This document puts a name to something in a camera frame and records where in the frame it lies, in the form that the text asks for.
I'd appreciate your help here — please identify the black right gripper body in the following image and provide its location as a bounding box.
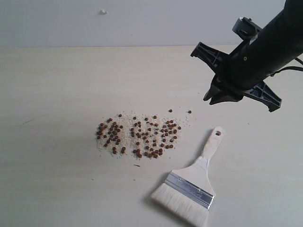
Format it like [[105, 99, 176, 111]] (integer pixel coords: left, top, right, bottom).
[[191, 42, 282, 112]]

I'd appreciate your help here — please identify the white wooden paint brush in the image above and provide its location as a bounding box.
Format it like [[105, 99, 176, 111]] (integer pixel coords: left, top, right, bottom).
[[151, 126, 225, 227]]

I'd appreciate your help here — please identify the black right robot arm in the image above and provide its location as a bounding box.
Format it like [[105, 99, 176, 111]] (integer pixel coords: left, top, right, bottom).
[[191, 0, 303, 112]]

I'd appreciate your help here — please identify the pile of brown pellets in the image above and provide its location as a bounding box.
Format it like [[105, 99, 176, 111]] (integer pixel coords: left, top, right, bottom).
[[95, 113, 182, 160]]

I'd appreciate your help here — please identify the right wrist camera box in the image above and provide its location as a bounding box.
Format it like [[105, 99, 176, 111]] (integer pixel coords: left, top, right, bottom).
[[232, 17, 262, 41]]

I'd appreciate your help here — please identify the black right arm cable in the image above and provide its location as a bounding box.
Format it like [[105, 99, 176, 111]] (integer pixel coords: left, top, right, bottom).
[[265, 58, 303, 78]]

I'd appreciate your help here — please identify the small white wall fixture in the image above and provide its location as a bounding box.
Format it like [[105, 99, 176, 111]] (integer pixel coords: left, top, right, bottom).
[[99, 9, 107, 15]]

